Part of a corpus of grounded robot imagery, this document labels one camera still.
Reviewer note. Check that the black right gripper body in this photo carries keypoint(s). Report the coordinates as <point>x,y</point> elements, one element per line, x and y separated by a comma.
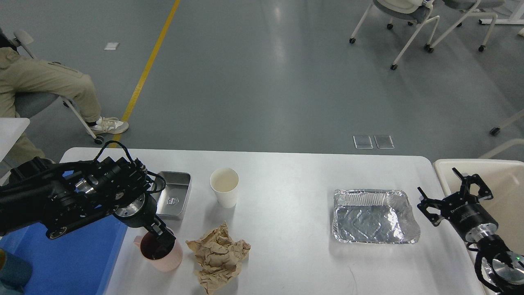
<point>469,219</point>

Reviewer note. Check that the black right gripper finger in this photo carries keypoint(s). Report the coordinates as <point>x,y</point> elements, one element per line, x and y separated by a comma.
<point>465,194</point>
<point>425,203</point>

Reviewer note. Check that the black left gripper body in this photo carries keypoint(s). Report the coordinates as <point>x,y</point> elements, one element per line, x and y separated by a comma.
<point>140,213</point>

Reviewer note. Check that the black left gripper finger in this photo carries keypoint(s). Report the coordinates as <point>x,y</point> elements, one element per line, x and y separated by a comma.
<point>156,228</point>
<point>164,239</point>

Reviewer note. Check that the pink plastic mug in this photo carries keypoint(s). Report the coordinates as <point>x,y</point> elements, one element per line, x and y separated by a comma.
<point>163,258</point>

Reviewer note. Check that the stainless steel rectangular container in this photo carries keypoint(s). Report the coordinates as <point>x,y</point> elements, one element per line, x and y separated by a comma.
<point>173,199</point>

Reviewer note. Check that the brown paper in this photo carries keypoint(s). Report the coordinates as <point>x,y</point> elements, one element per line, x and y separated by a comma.
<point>220,258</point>

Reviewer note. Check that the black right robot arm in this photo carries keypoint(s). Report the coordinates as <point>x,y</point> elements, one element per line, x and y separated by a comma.
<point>496,266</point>

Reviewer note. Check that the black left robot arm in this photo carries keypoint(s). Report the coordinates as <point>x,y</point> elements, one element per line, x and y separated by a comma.
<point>65,197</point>

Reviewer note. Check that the beige plastic bin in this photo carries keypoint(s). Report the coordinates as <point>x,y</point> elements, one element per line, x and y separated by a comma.
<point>505,178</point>

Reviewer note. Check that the aluminium foil tray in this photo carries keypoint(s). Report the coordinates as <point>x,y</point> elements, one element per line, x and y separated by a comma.
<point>379,216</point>

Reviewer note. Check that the blue plastic tray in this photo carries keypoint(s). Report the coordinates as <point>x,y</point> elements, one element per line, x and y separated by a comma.
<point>78,263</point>

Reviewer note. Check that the white paper cup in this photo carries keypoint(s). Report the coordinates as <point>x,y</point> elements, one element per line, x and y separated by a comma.
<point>224,183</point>

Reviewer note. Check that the right floor socket plate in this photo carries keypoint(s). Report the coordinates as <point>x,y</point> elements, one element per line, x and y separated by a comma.
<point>384,142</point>

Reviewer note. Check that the floor socket plate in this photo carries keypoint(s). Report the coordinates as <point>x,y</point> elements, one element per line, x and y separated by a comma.
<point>363,142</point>
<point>384,142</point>

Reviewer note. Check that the left floor socket plate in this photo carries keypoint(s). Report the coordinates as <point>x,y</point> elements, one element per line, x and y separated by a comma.
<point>363,142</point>

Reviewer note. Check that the teal object at corner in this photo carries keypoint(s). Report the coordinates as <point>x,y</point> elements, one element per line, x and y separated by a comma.
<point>15,273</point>

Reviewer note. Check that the white side table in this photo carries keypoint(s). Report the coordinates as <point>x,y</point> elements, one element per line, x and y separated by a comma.
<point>10,131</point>

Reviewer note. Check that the grey chair at left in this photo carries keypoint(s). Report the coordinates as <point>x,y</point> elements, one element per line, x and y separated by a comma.
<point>28,104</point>

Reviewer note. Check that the person in khaki trousers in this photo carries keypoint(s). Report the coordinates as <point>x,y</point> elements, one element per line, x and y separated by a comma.
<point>24,74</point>

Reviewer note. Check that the white office chair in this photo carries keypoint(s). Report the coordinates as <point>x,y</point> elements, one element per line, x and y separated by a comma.
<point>469,9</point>
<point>417,12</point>

